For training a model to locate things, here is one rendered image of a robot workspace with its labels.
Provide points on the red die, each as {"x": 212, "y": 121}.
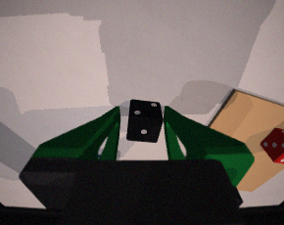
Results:
{"x": 273, "y": 145}

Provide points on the black die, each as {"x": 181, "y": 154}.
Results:
{"x": 145, "y": 121}

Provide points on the tan flat mat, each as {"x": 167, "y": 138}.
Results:
{"x": 249, "y": 119}

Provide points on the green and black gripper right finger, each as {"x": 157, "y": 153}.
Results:
{"x": 202, "y": 142}

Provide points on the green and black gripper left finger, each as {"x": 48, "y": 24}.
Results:
{"x": 84, "y": 141}

